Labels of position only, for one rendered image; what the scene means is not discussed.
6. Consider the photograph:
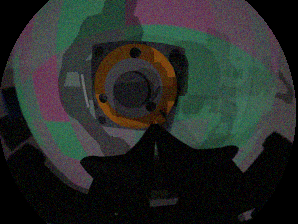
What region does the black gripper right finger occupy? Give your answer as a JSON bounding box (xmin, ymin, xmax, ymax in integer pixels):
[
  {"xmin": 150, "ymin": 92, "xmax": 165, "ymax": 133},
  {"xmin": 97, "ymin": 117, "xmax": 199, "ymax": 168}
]
[{"xmin": 154, "ymin": 124, "xmax": 239, "ymax": 198}]

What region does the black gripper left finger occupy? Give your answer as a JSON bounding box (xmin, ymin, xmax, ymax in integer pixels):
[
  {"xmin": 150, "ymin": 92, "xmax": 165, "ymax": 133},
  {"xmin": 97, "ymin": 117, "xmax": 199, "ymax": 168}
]
[{"xmin": 80, "ymin": 124, "xmax": 156, "ymax": 200}]

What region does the orange round plate with holes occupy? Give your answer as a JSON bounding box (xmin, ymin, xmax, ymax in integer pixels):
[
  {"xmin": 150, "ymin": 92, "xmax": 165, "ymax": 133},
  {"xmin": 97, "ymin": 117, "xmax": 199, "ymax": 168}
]
[{"xmin": 94, "ymin": 43, "xmax": 178, "ymax": 128}]

